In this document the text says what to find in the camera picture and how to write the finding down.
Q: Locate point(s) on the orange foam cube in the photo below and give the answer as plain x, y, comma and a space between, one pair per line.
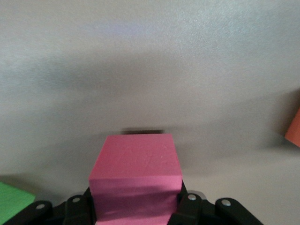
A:
294, 131

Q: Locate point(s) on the green foam cube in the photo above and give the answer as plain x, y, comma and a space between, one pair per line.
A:
11, 199

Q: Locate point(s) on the red foam cube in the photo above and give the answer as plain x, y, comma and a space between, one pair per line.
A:
136, 164

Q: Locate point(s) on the large table cover sheet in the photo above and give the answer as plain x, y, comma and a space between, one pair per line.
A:
140, 70

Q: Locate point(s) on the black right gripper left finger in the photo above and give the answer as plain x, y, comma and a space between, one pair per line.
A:
79, 211

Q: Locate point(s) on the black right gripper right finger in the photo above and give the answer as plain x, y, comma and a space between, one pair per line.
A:
187, 208

